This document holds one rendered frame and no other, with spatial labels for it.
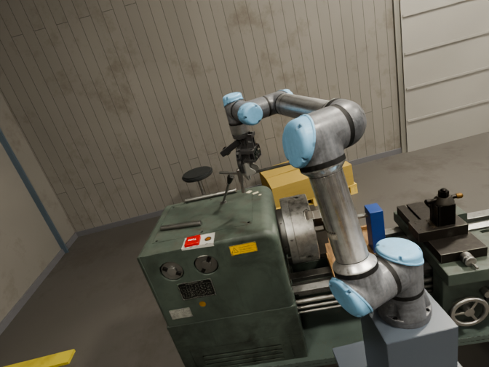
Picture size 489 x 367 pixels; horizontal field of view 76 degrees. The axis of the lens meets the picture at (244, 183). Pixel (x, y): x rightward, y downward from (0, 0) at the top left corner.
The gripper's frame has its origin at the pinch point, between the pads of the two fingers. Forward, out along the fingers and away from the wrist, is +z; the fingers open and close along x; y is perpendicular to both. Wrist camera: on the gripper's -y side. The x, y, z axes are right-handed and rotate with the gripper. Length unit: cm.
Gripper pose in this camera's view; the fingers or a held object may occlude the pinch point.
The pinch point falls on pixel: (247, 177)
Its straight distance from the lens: 133.5
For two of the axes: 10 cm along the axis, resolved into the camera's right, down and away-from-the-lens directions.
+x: 3.9, -5.1, 7.7
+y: 8.9, 0.0, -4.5
